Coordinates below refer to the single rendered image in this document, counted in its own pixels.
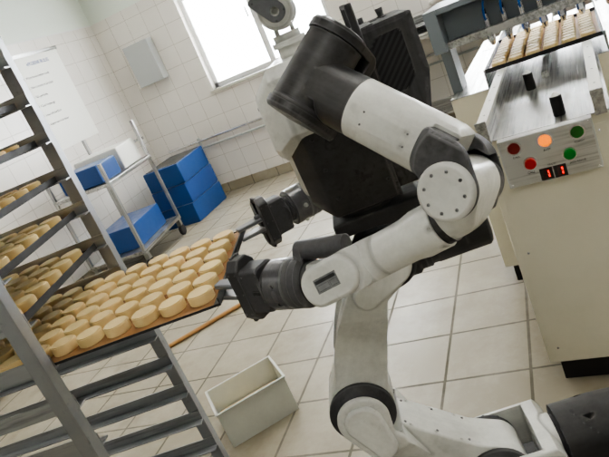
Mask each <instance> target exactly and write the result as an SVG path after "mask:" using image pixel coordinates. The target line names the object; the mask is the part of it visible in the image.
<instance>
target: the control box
mask: <svg viewBox="0 0 609 457"><path fill-rule="evenodd" d="M575 126H580V127H582V128H583V129H584V134H583V135H582V136H581V137H579V138H574V137H572V136H571V134H570V131H571V129H572V128H573V127H575ZM542 135H548V136H549V137H550V138H551V143H550V144H549V145H548V146H545V147H544V146H541V145H540V144H539V143H538V139H539V137H540V136H542ZM511 143H516V144H518V145H519V147H520V151H519V153H518V154H510V153H509V152H508V146H509V145H510V144H511ZM497 146H498V151H499V155H500V158H501V160H502V163H503V166H504V170H505V173H506V175H507V180H508V184H509V187H510V188H511V189H514V188H517V187H521V186H525V185H529V184H533V183H537V182H540V181H544V180H551V179H555V178H559V177H563V176H566V175H571V174H575V173H578V172H582V171H586V170H593V169H597V168H601V167H603V166H604V163H603V159H602V155H601V152H600V148H599V144H598V140H597V138H596V134H595V127H594V124H593V120H592V116H591V114H588V115H585V116H581V117H578V118H574V119H572V120H568V121H564V122H559V123H556V124H552V125H549V126H546V127H542V128H539V129H535V130H532V131H526V132H523V133H519V134H517V135H513V136H509V137H506V138H503V139H500V140H498V141H497ZM568 148H572V149H574V150H575V152H576V155H575V157H574V158H573V159H571V160H567V159H566V158H565V157H564V151H565V150H566V149H568ZM527 159H534V160H535V161H536V166H535V168H534V169H532V170H529V169H527V168H526V167H525V161H526V160H527ZM560 165H561V166H563V168H564V169H563V171H564V172H565V173H564V175H561V176H560V175H558V170H557V169H556V168H557V166H560ZM545 169H548V170H549V172H550V173H549V174H550V175H551V177H550V179H546V178H545V176H544V175H545V174H544V172H543V171H544V170H545Z"/></svg>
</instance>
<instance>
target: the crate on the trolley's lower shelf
mask: <svg viewBox="0 0 609 457"><path fill-rule="evenodd" d="M128 216H129V218H130V220H131V222H132V224H133V226H134V228H135V229H136V231H137V233H138V234H139V236H140V239H141V241H142V243H143V245H144V244H145V243H146V242H147V241H148V240H149V239H150V238H151V237H152V236H153V235H154V234H155V233H156V232H157V231H158V230H159V229H160V228H161V227H162V226H163V225H164V224H165V223H166V220H165V218H164V216H163V215H162V213H161V211H160V208H159V206H158V204H157V203H155V204H152V205H149V206H148V207H145V208H142V209H138V210H135V211H132V212H131V213H128ZM106 231H107V233H108V234H109V236H110V238H111V241H112V243H113V244H114V246H115V247H116V249H117V251H118V253H119V254H122V253H125V252H128V251H131V250H133V249H136V248H139V247H140V246H139V244H138V242H137V240H136V238H135V237H134V235H133V234H132V232H131V229H130V227H129V225H128V223H127V221H126V220H125V218H124V217H123V215H122V216H121V217H120V218H119V219H118V220H116V221H115V222H114V223H113V224H112V225H110V226H109V227H108V228H107V229H106Z"/></svg>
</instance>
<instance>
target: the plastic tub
mask: <svg viewBox="0 0 609 457"><path fill-rule="evenodd" d="M205 394H206V397H207V399H208V401H209V404H210V406H211V408H212V410H213V412H214V415H215V416H216V417H217V418H218V419H219V421H220V422H221V424H222V426H223V428H224V430H225V432H226V434H227V436H228V438H229V440H230V441H231V443H232V445H233V446H234V448H235V447H237V446H238V445H239V444H241V443H242V442H245V441H246V440H248V439H250V438H251V437H253V436H255V435H256V434H258V433H260V432H262V431H264V429H266V428H268V427H269V426H271V425H273V424H274V423H277V422H278V421H280V420H281V419H283V418H285V417H286V416H287V415H289V414H290V413H293V412H294V411H296V410H298V409H299V407H298V405H297V403H296V401H295V399H294V396H293V394H292V392H291V390H290V388H289V386H288V384H287V382H286V380H285V375H284V374H283V372H282V371H281V370H280V369H279V367H278V366H277V365H276V363H275V362H274V361H273V359H272V358H271V357H270V356H267V357H265V358H263V359H262V360H260V361H258V362H256V363H255V364H253V365H250V366H249V367H248V368H246V369H244V370H243V371H241V372H239V373H237V374H235V375H233V376H231V377H230V378H228V379H227V380H225V381H224V382H222V383H220V384H218V385H216V386H214V387H212V388H211V389H209V390H207V391H206V392H205Z"/></svg>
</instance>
